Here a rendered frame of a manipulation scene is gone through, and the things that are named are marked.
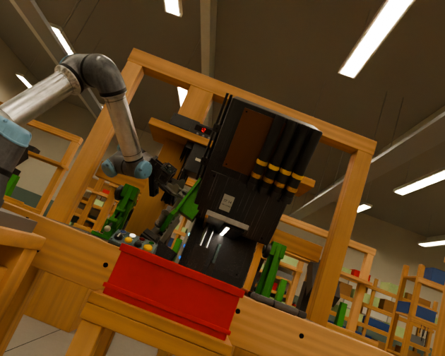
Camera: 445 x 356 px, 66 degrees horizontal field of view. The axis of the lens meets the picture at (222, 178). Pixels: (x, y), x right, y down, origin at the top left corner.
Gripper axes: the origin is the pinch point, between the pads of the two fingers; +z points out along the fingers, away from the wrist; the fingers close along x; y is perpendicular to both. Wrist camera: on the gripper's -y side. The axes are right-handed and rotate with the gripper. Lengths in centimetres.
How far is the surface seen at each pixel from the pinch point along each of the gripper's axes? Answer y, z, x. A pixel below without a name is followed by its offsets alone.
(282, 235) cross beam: -9, 52, 40
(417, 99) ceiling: 56, 149, 511
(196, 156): 3.9, -9.5, 27.7
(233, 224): 19.7, 24.4, -20.3
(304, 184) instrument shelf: 22, 42, 42
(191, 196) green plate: 7.2, 4.6, -5.8
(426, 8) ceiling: 145, 58, 383
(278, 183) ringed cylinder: 34.6, 28.6, -2.0
